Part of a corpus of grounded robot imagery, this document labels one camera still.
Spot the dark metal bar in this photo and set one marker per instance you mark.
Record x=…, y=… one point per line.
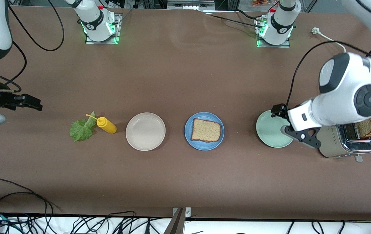
x=175, y=226

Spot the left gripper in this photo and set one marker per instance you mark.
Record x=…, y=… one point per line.
x=278, y=110

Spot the green lettuce leaf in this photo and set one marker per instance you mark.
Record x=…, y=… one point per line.
x=81, y=130

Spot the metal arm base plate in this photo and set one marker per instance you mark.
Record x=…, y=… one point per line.
x=273, y=46
x=101, y=42

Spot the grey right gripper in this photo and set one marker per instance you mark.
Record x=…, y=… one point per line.
x=3, y=98

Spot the brown bread slice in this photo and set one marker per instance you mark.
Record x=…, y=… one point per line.
x=206, y=130
x=365, y=128

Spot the pale green plate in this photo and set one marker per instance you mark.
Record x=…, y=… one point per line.
x=269, y=130

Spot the orange packet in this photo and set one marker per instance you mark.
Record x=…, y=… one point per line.
x=261, y=2

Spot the beige chrome-topped toaster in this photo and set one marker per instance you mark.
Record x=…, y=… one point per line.
x=344, y=149

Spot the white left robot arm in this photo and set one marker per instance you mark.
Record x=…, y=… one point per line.
x=351, y=87

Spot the off-white plate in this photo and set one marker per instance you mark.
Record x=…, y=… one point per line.
x=145, y=131

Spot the blue plate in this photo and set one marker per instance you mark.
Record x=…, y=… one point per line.
x=188, y=139

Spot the small metal table bracket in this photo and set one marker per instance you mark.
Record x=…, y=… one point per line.
x=188, y=212

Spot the yellow squeeze bottle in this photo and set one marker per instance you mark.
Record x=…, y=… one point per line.
x=107, y=126

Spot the grey equipment box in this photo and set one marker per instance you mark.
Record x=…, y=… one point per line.
x=190, y=5

